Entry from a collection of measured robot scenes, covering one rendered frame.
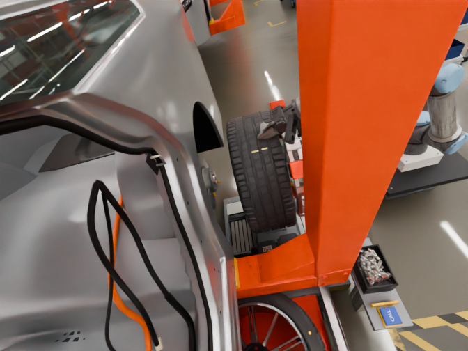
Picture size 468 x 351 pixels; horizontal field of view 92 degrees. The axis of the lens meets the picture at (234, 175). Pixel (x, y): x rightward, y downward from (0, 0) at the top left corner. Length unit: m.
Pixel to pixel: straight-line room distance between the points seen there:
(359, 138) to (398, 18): 0.19
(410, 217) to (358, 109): 1.86
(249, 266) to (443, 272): 1.35
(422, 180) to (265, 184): 1.35
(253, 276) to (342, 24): 1.09
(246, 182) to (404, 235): 1.45
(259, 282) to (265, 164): 0.58
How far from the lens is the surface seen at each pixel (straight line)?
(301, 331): 1.35
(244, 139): 1.03
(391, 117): 0.46
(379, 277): 1.39
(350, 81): 0.38
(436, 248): 2.17
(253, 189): 0.99
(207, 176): 1.30
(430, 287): 2.05
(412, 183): 2.04
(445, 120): 1.69
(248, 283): 1.22
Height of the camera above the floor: 1.84
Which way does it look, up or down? 48 degrees down
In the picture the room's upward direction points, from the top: 22 degrees counter-clockwise
